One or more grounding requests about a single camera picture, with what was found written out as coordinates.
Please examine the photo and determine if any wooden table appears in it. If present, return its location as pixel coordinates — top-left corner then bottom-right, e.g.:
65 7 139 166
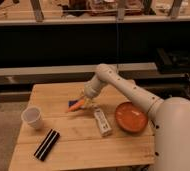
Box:
9 82 154 171

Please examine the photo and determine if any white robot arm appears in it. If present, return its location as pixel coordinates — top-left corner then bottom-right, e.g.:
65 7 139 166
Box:
84 64 190 171

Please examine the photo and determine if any orange plate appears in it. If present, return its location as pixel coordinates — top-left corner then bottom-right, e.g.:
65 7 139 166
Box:
115 102 148 133

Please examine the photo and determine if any white sponge bottle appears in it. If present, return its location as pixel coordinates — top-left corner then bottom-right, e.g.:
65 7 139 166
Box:
94 108 112 136

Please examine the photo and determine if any white paper cup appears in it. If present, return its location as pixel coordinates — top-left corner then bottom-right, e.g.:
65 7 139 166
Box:
21 106 43 130

